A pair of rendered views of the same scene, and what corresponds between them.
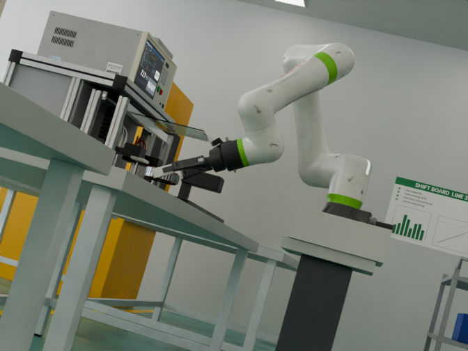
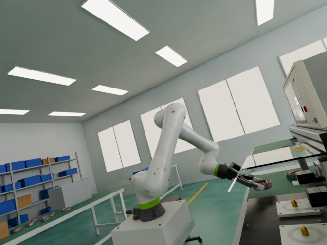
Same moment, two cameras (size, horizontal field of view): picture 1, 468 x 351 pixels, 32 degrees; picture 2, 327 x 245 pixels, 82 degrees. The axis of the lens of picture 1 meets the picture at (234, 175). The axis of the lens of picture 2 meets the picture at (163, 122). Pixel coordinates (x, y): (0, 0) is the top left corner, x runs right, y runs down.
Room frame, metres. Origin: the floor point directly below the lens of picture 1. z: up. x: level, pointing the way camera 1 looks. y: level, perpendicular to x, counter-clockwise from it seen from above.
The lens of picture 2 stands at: (3.91, 0.09, 1.18)
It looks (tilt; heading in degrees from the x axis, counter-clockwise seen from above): 8 degrees up; 195
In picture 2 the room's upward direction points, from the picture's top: 16 degrees counter-clockwise
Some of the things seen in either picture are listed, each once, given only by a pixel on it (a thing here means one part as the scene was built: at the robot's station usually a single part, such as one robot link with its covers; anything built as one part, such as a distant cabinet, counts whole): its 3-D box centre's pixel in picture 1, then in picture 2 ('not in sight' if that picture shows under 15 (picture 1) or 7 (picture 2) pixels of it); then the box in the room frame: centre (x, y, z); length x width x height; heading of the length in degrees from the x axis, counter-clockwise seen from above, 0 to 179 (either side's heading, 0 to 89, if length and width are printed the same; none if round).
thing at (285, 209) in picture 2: not in sight; (296, 207); (2.91, 0.29, 0.78); 0.15 x 0.15 x 0.01; 78
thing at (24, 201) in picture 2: not in sight; (20, 202); (-0.02, -5.49, 0.92); 0.40 x 0.36 x 0.28; 78
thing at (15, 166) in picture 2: not in sight; (12, 167); (0.03, -5.49, 1.89); 0.42 x 0.42 x 0.23; 76
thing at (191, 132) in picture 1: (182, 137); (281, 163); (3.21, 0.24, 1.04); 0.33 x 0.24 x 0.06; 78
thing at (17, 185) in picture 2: not in sight; (9, 187); (0.17, -5.52, 1.37); 0.42 x 0.36 x 0.18; 80
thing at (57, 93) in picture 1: (31, 115); not in sight; (2.80, 0.73, 0.91); 0.28 x 0.03 x 0.32; 78
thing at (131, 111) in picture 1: (147, 123); (305, 150); (3.05, 0.37, 1.03); 0.62 x 0.01 x 0.03; 168
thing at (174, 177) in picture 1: (161, 175); (261, 184); (2.61, 0.22, 0.82); 0.11 x 0.11 x 0.04
